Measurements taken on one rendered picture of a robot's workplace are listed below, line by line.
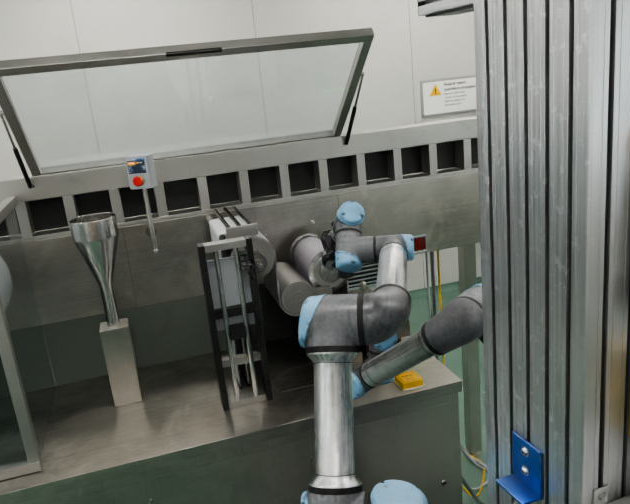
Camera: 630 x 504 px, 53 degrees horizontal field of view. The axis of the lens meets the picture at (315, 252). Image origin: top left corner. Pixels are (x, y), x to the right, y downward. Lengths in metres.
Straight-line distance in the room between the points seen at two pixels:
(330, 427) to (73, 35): 3.67
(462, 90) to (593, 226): 4.40
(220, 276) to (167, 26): 2.94
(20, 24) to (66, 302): 2.61
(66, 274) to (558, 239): 1.79
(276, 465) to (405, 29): 3.72
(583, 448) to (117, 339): 1.52
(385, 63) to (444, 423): 3.33
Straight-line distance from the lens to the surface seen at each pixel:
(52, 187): 2.32
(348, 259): 1.74
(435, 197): 2.60
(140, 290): 2.39
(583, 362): 0.97
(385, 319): 1.39
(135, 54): 1.91
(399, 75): 5.04
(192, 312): 2.43
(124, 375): 2.21
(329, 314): 1.39
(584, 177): 0.89
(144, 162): 1.97
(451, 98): 5.22
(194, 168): 2.31
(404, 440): 2.17
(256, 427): 1.97
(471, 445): 3.33
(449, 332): 1.64
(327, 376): 1.40
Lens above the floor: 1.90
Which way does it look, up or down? 16 degrees down
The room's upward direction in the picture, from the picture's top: 6 degrees counter-clockwise
